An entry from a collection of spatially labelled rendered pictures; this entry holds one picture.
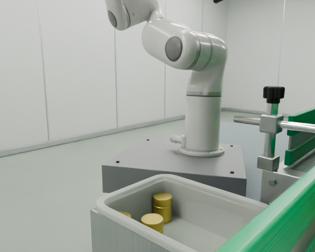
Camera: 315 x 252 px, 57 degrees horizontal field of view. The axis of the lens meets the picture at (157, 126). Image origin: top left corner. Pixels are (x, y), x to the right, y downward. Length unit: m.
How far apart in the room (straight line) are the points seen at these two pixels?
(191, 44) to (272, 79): 6.19
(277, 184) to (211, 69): 0.39
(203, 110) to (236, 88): 6.45
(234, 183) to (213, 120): 0.20
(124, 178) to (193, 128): 0.23
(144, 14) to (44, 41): 3.18
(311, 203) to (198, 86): 0.57
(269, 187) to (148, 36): 0.49
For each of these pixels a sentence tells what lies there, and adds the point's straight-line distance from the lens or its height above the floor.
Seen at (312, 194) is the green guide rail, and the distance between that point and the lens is 0.22.
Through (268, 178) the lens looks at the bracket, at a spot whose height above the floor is 0.87.
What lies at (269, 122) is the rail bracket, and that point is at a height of 0.96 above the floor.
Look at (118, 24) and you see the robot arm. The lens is 0.93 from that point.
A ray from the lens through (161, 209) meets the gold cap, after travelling 0.52.
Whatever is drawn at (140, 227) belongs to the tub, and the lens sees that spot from 0.39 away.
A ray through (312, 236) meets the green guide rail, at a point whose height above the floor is 0.91.
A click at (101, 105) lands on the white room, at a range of 4.54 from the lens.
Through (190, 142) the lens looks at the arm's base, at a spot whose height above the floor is 0.84.
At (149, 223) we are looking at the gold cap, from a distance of 0.45.
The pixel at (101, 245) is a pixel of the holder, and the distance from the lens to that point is 0.47.
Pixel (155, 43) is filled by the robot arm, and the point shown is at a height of 1.10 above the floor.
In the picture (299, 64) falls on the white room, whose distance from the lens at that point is 6.68.
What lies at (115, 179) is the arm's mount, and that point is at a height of 0.79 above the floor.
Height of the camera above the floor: 1.04
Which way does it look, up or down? 11 degrees down
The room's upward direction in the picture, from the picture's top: straight up
